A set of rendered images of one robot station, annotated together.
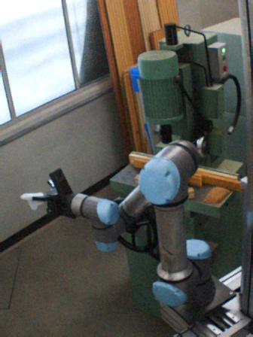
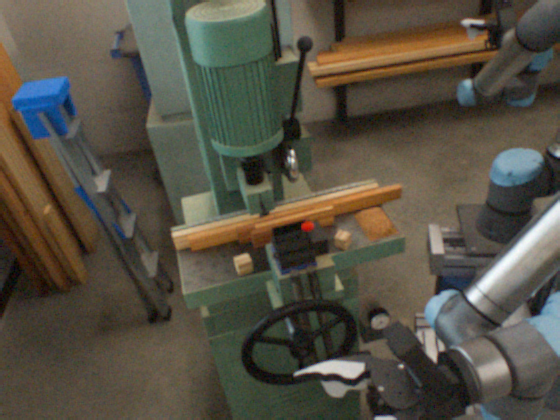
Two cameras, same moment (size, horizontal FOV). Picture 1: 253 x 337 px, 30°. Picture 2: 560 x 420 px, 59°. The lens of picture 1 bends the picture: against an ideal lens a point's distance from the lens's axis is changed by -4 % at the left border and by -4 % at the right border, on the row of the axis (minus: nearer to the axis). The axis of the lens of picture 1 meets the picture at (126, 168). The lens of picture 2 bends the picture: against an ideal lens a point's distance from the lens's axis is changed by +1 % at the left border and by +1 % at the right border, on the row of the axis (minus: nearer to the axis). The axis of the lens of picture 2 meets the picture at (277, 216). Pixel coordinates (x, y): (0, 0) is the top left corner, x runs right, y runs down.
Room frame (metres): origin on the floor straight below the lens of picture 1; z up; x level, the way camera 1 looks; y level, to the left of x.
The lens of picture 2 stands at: (1.31, 0.58, 1.79)
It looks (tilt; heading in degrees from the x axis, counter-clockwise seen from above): 38 degrees down; 311
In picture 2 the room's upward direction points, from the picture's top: 8 degrees counter-clockwise
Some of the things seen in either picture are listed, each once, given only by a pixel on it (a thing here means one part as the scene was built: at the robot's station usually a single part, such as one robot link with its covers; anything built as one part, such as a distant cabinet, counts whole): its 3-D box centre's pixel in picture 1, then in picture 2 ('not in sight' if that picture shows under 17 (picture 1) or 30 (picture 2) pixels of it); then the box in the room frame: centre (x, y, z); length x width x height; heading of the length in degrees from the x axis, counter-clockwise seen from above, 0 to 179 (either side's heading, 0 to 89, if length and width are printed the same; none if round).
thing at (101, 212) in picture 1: (100, 211); (527, 352); (1.33, 0.10, 1.21); 0.11 x 0.08 x 0.09; 54
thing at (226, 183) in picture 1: (188, 174); (298, 216); (1.98, -0.29, 0.92); 0.62 x 0.02 x 0.04; 50
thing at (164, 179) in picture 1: (172, 234); not in sight; (1.17, -0.11, 1.19); 0.15 x 0.12 x 0.55; 144
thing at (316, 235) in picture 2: not in sight; (300, 245); (1.86, -0.13, 0.99); 0.13 x 0.11 x 0.06; 50
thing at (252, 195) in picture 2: (170, 148); (256, 190); (2.07, -0.22, 1.03); 0.14 x 0.07 x 0.09; 140
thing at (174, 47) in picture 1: (172, 40); not in sight; (2.16, -0.29, 1.54); 0.08 x 0.08 x 0.17; 50
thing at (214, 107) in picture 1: (213, 100); (283, 83); (2.12, -0.46, 1.23); 0.09 x 0.08 x 0.15; 140
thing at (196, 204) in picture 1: (168, 192); (292, 258); (1.93, -0.18, 0.87); 0.61 x 0.30 x 0.06; 50
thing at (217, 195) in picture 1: (216, 193); (375, 219); (1.79, -0.38, 0.91); 0.12 x 0.09 x 0.03; 140
